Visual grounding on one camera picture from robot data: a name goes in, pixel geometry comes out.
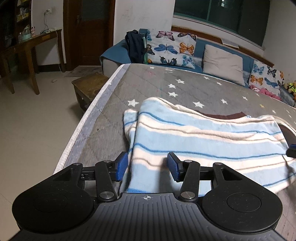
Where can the grey star print tablecloth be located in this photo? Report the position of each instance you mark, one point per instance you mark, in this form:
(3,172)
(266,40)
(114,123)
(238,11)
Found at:
(143,88)

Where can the dark wooden bookshelf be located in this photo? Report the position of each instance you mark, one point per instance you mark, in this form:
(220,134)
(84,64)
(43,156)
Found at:
(11,20)

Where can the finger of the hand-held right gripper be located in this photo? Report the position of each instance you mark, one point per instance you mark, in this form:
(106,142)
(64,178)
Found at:
(292,151)

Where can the small butterfly print pillow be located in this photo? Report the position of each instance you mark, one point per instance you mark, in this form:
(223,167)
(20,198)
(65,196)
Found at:
(266,77)

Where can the book on windowsill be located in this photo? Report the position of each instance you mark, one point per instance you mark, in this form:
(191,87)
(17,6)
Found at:
(230,42)

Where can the blue sofa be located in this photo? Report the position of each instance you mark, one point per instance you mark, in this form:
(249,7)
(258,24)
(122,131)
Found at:
(115,52)

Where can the wooden desk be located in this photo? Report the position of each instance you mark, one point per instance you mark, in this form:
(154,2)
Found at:
(34,41)

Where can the brown wooden door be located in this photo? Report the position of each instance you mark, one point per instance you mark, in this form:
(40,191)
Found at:
(89,39)

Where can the dark window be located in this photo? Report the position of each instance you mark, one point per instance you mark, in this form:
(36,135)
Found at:
(219,14)

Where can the wooden stool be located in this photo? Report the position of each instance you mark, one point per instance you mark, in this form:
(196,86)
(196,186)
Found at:
(90,85)

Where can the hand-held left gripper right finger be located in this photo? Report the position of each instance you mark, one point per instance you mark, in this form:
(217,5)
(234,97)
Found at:
(173,165)

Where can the white wall socket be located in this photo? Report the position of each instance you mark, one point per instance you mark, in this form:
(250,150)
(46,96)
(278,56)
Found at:
(47,11)

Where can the beige pillow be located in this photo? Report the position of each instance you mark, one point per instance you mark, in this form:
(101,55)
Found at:
(223,63)

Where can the floor mat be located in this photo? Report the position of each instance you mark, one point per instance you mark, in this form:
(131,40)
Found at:
(83,71)

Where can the pink cloth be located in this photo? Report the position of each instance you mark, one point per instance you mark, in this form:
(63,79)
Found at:
(266,91)

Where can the pink cup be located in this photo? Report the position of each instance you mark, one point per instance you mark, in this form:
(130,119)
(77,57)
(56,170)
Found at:
(33,32)

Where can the blue white striped fleece garment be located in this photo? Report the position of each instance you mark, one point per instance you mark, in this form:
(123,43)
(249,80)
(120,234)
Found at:
(196,139)

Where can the large butterfly print pillow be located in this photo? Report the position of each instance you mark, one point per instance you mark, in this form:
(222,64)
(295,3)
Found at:
(171,47)

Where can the dark backpack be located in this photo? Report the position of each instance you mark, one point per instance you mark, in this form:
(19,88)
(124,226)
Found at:
(135,46)

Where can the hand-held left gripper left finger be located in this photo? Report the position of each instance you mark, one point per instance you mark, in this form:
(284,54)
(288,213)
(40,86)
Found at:
(121,165)

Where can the brown teddy bear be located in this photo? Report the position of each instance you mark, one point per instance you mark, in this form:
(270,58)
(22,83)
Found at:
(291,88)

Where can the green jar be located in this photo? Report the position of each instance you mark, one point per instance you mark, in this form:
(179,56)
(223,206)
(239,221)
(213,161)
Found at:
(25,34)

